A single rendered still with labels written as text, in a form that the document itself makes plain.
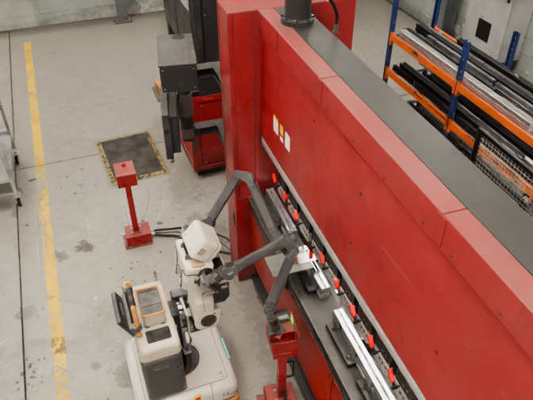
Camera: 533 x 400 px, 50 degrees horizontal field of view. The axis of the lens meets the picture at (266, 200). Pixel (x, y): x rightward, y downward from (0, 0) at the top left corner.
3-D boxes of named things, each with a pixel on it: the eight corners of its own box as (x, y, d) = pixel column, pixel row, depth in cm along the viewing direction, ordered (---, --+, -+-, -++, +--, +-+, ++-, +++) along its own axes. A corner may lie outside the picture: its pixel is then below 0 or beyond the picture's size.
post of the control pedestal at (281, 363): (276, 391, 388) (277, 341, 354) (284, 390, 388) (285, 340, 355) (278, 398, 383) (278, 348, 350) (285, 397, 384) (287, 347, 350)
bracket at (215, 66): (188, 74, 425) (187, 65, 421) (220, 69, 431) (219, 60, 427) (201, 98, 395) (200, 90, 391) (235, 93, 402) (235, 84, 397)
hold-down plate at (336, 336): (325, 327, 336) (325, 324, 334) (334, 325, 337) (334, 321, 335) (347, 368, 314) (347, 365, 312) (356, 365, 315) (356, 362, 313)
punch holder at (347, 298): (339, 296, 315) (341, 275, 304) (353, 292, 317) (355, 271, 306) (350, 317, 304) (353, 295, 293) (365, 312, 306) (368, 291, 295)
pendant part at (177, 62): (169, 136, 456) (156, 34, 402) (200, 133, 459) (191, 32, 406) (171, 174, 417) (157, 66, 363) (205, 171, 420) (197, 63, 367)
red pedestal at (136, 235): (122, 236, 528) (106, 162, 476) (149, 229, 534) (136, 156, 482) (125, 250, 513) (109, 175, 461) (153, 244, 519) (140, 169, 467)
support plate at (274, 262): (264, 258, 364) (264, 257, 363) (302, 249, 370) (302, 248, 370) (274, 278, 351) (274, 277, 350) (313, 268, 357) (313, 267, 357)
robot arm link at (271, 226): (245, 176, 352) (242, 177, 341) (253, 172, 351) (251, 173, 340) (274, 239, 354) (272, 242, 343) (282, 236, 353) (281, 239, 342)
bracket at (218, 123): (193, 130, 456) (193, 122, 451) (223, 125, 462) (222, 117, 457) (205, 157, 426) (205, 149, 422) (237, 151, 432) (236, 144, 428)
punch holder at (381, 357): (372, 353, 285) (376, 332, 275) (387, 349, 287) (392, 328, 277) (386, 378, 274) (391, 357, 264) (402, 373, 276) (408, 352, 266)
